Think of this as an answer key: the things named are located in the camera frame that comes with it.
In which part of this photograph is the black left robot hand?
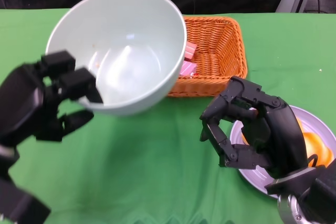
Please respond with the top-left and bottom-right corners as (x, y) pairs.
(0, 50), (104, 148)

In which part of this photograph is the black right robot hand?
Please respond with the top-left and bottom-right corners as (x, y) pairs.
(199, 76), (310, 180)

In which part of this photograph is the orange white striped ring bread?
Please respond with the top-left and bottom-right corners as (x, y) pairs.
(301, 132), (334, 169)
(241, 118), (305, 145)

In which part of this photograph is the grey green bowl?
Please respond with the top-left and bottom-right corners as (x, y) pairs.
(45, 0), (188, 117)

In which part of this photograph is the lavender plate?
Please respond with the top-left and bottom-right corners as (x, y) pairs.
(229, 105), (336, 200)

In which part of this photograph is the orange wicker basket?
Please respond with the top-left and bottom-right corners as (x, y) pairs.
(167, 16), (248, 98)

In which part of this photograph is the pink layered cake slice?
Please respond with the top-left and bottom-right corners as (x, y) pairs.
(179, 60), (198, 77)

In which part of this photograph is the green tablecloth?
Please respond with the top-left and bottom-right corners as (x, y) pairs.
(0, 8), (336, 224)

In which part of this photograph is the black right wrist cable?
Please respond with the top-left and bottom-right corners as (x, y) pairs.
(307, 154), (320, 169)

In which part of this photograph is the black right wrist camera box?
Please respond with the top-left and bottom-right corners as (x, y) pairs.
(299, 159), (336, 224)

